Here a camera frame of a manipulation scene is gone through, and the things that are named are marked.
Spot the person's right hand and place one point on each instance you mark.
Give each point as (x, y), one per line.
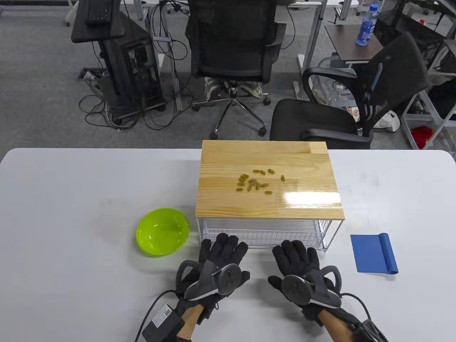
(295, 256)

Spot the person's left hand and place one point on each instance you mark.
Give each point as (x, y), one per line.
(221, 249)

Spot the green plastic bowl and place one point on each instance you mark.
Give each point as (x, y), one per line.
(162, 231)

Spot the blue plastic scraper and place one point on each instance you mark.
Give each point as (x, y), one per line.
(370, 254)

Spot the wooden-top white mesh sliding drawer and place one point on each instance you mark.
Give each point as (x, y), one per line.
(231, 160)

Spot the person's left forearm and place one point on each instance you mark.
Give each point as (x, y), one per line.
(188, 322)

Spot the person's right forearm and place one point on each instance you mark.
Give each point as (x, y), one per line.
(335, 327)

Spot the black mesh-back office chair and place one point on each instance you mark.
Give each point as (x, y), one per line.
(231, 39)

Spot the grey right hand controller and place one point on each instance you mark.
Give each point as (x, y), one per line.
(295, 288)

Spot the grey hand controller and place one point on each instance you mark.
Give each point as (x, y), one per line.
(295, 288)
(228, 281)

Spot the grey left hand controller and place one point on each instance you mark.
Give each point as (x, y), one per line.
(228, 281)

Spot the black armrest office chair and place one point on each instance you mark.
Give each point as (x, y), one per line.
(320, 117)

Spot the white bag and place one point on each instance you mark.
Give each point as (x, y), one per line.
(388, 121)

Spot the red cloth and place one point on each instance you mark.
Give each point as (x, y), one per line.
(422, 137)

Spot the black computer cart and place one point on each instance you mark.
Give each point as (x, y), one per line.
(135, 67)

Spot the white desk leg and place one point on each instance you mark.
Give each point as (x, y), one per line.
(313, 42)

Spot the small brown side table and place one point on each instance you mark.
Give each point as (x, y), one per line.
(352, 44)

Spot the blue water bottle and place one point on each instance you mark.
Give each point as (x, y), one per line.
(367, 28)

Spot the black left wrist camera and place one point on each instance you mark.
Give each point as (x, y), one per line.
(162, 320)

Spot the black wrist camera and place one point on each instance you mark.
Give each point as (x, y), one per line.
(370, 333)
(162, 320)

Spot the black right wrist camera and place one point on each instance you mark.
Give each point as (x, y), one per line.
(370, 333)

